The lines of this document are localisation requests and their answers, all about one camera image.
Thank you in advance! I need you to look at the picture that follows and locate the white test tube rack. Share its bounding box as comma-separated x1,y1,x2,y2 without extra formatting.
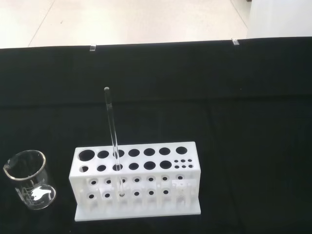
69,140,202,222

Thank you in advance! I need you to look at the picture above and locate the pale white board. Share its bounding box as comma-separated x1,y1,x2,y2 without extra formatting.
246,0,312,39

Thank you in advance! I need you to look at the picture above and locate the clear glass graduated beaker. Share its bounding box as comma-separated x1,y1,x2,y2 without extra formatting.
2,150,57,211

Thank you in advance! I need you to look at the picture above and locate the black bench cloth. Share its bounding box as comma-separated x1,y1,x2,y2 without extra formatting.
0,36,312,234

